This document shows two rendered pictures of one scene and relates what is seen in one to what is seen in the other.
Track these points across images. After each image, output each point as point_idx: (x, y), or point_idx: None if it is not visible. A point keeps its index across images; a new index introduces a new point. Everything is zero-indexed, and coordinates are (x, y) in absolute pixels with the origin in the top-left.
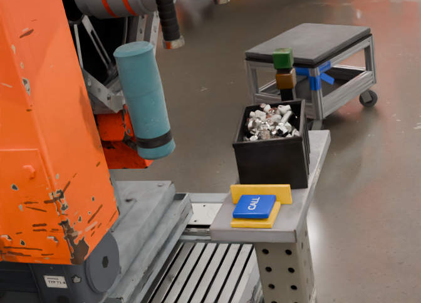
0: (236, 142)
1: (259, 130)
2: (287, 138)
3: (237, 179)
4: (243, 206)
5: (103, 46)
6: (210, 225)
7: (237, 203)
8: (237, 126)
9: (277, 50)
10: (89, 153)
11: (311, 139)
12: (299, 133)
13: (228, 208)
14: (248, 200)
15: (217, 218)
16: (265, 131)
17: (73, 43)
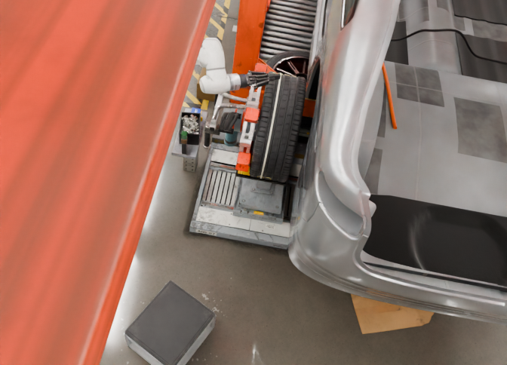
0: (199, 113)
1: (193, 118)
2: (185, 111)
3: (202, 131)
4: (198, 111)
5: None
6: (207, 113)
7: (200, 112)
8: (200, 121)
9: (185, 133)
10: None
11: (178, 147)
12: (181, 113)
13: (203, 118)
14: (197, 112)
15: (206, 115)
16: (191, 115)
17: (232, 67)
